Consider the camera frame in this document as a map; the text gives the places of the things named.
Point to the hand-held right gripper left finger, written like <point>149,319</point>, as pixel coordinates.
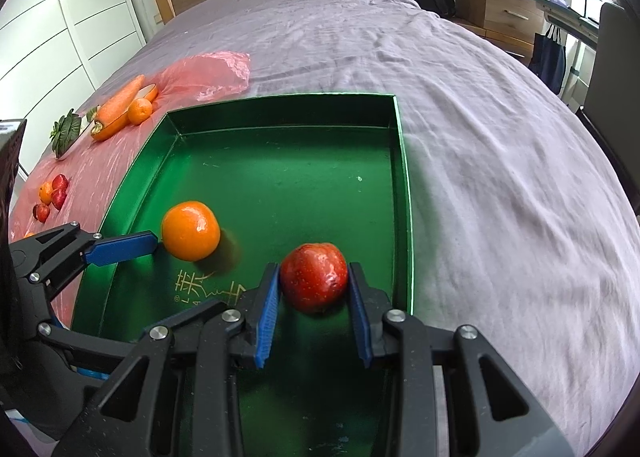
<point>267,319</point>

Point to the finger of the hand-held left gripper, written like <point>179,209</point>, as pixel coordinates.
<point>85,339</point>
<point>125,247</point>

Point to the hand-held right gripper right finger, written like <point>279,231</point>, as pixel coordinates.
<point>361,322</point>

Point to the small red apple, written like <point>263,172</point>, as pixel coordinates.
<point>60,181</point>
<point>41,212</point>
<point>59,199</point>

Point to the large red apple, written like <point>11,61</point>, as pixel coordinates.
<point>314,277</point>

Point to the green rectangular tray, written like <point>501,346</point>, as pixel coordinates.
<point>280,187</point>

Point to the bok choy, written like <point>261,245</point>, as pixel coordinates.
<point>65,131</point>

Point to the orange oval plate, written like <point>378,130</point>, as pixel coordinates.
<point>112,129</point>

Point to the carrot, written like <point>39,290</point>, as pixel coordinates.
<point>117,104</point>

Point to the white wardrobe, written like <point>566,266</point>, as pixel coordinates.
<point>50,37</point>

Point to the pink plastic sheet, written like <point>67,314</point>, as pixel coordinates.
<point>200,77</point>

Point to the purple bed sheet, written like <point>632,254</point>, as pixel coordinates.
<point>450,137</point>

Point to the navy tote bag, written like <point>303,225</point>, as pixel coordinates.
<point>547,59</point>

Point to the wooden dresser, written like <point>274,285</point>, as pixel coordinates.
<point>495,2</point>

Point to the grey chair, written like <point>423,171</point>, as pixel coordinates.
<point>617,87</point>

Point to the grey desk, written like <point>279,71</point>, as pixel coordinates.
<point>570,17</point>

